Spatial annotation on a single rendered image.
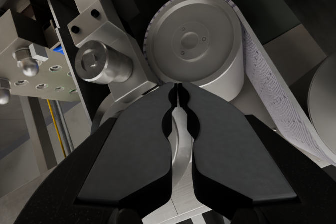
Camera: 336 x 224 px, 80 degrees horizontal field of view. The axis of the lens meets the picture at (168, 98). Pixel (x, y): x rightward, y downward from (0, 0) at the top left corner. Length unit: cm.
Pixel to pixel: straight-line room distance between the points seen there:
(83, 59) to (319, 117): 24
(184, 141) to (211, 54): 11
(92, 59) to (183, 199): 50
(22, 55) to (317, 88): 41
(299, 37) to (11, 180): 421
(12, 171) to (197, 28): 413
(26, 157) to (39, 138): 273
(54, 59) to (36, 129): 80
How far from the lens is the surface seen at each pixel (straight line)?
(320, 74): 25
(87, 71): 20
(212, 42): 26
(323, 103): 25
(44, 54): 41
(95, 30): 24
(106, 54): 20
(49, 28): 43
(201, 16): 27
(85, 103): 32
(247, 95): 56
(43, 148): 120
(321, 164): 59
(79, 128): 301
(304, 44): 61
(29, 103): 128
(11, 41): 41
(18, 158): 411
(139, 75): 23
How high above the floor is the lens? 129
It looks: 15 degrees down
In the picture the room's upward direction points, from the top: 154 degrees clockwise
